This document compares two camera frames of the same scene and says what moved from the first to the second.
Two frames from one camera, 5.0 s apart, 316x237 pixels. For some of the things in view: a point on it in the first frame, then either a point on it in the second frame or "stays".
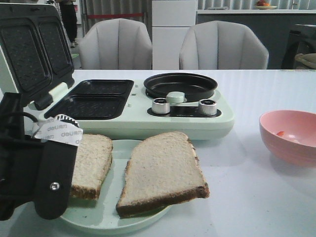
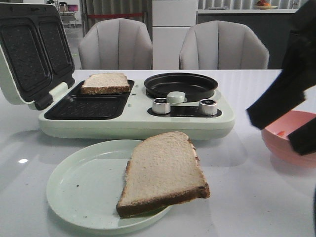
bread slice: x=163 y=169 stays
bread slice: x=94 y=157 -> x=106 y=83
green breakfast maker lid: x=35 y=51 stays
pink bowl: x=290 y=135 stays
